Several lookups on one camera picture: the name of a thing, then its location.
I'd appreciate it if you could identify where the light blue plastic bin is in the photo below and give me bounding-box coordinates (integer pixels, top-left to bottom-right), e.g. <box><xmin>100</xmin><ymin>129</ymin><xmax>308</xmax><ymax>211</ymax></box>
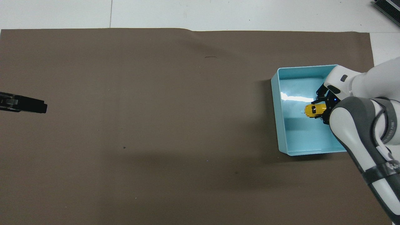
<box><xmin>271</xmin><ymin>64</ymin><xmax>349</xmax><ymax>156</ymax></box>

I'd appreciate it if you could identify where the yellow beetle toy car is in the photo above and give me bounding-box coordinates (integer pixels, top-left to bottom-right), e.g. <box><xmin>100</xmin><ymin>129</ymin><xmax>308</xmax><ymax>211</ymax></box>
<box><xmin>304</xmin><ymin>104</ymin><xmax>327</xmax><ymax>118</ymax></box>

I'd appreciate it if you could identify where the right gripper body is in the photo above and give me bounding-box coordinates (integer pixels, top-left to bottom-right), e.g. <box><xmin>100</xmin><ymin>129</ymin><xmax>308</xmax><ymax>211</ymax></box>
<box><xmin>325</xmin><ymin>90</ymin><xmax>341</xmax><ymax>113</ymax></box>

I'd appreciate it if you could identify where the black stand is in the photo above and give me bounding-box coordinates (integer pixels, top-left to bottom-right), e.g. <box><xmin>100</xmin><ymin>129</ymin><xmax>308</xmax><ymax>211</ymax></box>
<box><xmin>372</xmin><ymin>0</ymin><xmax>400</xmax><ymax>27</ymax></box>

